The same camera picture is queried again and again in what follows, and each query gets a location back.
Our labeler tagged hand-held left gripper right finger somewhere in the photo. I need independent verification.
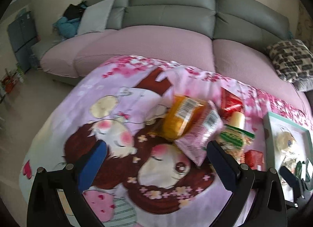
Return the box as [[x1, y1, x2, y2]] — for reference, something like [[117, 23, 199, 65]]
[[207, 140, 287, 227]]

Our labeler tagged green peanut packet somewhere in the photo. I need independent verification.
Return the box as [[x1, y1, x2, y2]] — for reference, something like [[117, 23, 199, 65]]
[[216, 124, 255, 154]]

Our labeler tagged dark grey cushion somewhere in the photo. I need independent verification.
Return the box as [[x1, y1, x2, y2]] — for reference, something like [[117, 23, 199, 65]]
[[292, 78, 313, 93]]

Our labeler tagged beige patterned curtain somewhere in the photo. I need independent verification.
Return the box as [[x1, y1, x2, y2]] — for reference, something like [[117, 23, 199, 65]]
[[295, 4, 313, 46]]

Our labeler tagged pink snack packet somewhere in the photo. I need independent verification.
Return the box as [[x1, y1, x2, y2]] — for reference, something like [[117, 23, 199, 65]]
[[175, 100, 223, 166]]

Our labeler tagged printed blanket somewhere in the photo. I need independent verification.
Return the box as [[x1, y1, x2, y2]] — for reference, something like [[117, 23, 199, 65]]
[[20, 55, 313, 227]]

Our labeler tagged white tray with teal rim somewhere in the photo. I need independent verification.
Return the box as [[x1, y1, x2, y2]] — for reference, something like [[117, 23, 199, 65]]
[[263, 112, 313, 203]]

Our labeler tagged light grey cushion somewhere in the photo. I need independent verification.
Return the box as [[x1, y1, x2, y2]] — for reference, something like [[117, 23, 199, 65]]
[[77, 0, 116, 36]]

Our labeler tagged teal cloth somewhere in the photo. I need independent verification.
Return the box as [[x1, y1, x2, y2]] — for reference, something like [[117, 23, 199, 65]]
[[52, 17, 81, 39]]

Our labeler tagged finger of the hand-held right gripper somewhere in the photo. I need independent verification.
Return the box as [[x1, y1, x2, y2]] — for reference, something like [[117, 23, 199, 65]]
[[279, 166, 306, 199]]

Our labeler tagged pink sofa cover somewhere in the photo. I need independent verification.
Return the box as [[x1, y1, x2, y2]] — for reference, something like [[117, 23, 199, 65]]
[[40, 25, 313, 110]]

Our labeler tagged red packet with white stripe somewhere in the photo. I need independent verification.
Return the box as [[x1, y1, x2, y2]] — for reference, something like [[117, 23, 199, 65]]
[[244, 150, 265, 172]]

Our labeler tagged bun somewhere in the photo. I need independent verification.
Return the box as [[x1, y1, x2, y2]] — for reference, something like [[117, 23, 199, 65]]
[[275, 130, 297, 151]]

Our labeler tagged jelly cup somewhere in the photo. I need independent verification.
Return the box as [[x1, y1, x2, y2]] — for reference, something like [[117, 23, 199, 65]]
[[228, 111, 246, 130]]

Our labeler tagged black and white patterned cushion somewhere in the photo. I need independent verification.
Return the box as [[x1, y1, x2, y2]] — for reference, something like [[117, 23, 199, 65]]
[[265, 39, 313, 83]]

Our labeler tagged red snack packet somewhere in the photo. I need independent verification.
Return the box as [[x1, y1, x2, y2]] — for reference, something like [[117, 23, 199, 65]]
[[220, 87, 244, 118]]

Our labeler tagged yellow and orange chip packet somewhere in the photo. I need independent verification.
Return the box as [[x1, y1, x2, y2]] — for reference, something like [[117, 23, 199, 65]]
[[226, 147, 246, 165]]

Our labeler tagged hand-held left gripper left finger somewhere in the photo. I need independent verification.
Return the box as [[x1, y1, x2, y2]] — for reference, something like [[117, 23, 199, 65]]
[[27, 140, 108, 227]]

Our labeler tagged dark cabinet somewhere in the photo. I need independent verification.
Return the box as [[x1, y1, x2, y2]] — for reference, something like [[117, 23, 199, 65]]
[[7, 8, 40, 73]]

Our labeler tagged black bag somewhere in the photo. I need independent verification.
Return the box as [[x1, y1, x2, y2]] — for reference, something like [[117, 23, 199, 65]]
[[63, 2, 87, 21]]

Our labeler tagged small red object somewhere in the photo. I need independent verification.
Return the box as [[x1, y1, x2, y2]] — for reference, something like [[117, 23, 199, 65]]
[[0, 69, 26, 94]]

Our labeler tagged orange snack packet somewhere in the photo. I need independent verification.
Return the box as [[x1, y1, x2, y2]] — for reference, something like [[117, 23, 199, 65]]
[[148, 95, 208, 142]]

